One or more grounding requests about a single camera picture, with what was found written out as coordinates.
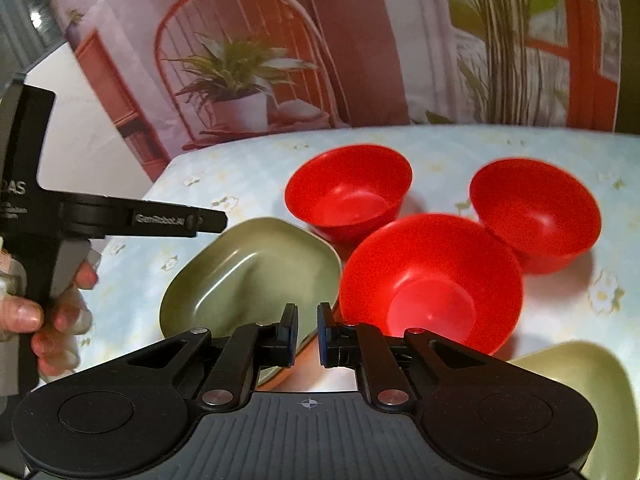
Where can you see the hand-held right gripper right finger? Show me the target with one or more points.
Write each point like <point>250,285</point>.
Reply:
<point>324,345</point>

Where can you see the printed backdrop cloth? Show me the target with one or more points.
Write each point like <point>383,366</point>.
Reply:
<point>350,60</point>

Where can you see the person's left hand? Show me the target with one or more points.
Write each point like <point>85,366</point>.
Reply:
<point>62,317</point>

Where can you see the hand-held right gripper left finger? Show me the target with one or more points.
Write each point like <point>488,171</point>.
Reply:
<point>290,340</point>

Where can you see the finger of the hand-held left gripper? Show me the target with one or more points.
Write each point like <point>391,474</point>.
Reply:
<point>165,219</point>

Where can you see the red plastic bowl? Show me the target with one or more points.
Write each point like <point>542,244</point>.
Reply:
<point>350,190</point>
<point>540,210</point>
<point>430,280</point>

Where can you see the floral checked tablecloth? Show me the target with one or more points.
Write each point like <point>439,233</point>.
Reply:
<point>240,170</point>

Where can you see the olive green plate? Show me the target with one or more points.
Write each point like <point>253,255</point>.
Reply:
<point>595,390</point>
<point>250,270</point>

